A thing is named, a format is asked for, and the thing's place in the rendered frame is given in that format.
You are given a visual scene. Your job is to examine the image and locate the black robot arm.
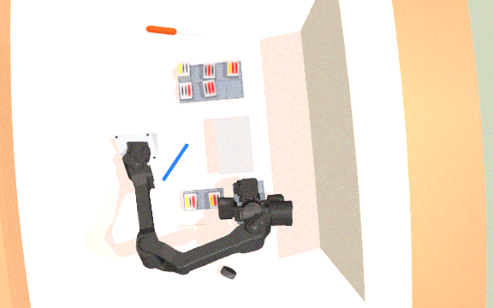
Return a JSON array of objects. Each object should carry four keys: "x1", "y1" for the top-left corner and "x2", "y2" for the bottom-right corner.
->
[{"x1": 122, "y1": 141, "x2": 294, "y2": 275}]

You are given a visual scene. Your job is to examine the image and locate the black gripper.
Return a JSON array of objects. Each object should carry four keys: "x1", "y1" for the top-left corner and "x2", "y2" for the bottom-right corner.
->
[{"x1": 217, "y1": 194, "x2": 284, "y2": 220}]

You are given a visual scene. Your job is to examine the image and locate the blue thin rod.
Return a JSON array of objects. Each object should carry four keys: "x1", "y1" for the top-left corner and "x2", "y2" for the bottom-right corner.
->
[{"x1": 162, "y1": 144, "x2": 188, "y2": 181}]

